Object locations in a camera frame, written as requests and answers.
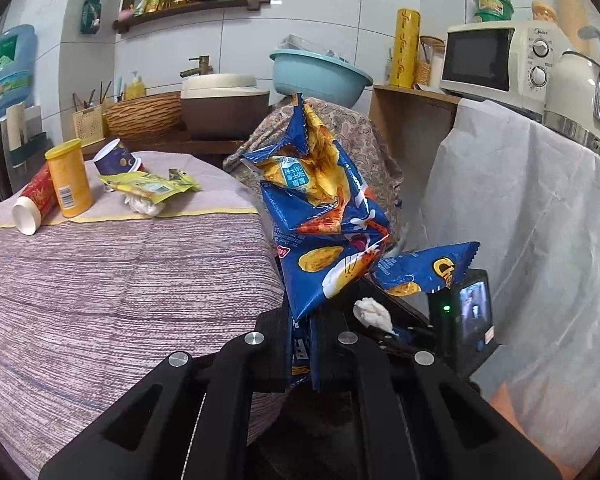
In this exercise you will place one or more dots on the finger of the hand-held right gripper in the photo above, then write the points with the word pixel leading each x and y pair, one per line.
pixel 412 342

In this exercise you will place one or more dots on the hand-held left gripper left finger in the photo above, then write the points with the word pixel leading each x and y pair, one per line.
pixel 270 355

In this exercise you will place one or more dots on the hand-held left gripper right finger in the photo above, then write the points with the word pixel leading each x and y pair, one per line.
pixel 337 360

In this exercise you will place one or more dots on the black trash bin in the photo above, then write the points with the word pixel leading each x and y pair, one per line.
pixel 410 310

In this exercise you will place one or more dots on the white tissue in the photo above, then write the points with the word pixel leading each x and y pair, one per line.
pixel 372 312
pixel 142 206

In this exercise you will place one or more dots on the blue paper cup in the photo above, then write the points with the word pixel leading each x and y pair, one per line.
pixel 117 157

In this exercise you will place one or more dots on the lilac cloth yellow trim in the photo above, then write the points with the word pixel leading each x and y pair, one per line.
pixel 205 180

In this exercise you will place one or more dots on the wooden cabinet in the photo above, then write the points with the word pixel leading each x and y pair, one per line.
pixel 405 125

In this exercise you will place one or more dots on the yellow green snack bag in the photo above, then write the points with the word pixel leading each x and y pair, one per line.
pixel 150 185

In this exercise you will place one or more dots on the dark wooden counter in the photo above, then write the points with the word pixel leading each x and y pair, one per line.
pixel 200 146

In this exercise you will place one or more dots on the brown rice cooker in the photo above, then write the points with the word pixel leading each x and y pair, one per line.
pixel 222 110

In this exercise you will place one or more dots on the cream electric kettle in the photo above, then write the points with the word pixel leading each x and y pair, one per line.
pixel 575 90

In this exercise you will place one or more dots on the glass jar wicker sleeve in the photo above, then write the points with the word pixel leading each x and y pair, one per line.
pixel 430 62

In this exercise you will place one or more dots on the cream microwave oven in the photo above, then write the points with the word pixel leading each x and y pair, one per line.
pixel 500 60

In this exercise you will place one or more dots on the yellow snack can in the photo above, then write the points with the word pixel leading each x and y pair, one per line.
pixel 70 180

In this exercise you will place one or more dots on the wicker pattern wash basin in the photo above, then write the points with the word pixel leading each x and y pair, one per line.
pixel 142 117

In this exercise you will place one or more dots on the light blue plastic basin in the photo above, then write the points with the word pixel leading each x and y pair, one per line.
pixel 320 80

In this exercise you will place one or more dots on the yellow wrapped roll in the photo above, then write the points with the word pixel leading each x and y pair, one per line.
pixel 405 47

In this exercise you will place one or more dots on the red paper cup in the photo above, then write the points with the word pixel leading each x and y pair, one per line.
pixel 35 200

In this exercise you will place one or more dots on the beige utensil holder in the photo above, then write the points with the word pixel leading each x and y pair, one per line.
pixel 88 124

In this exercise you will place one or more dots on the bronze faucet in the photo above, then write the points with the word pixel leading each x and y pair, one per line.
pixel 200 66

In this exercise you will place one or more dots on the yellow soap bottle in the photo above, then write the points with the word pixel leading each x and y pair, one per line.
pixel 135 87

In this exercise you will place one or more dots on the green instant noodle bowl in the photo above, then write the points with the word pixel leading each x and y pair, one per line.
pixel 492 4
pixel 492 17

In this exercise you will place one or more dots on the bundle of chopsticks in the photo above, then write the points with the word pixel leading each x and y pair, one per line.
pixel 100 95

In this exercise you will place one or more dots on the clear plastic bag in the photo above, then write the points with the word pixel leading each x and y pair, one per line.
pixel 305 46

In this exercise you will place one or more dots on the white paper cup tube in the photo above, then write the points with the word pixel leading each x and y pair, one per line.
pixel 16 125

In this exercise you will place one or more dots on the pink small ornament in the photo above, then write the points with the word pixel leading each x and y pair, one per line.
pixel 125 14

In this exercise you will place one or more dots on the blue water jug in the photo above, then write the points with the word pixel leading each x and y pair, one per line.
pixel 7 75

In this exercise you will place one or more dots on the green hanging bag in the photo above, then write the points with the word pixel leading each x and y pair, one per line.
pixel 91 14

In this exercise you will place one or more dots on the teal wall holder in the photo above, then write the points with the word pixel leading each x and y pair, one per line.
pixel 30 152

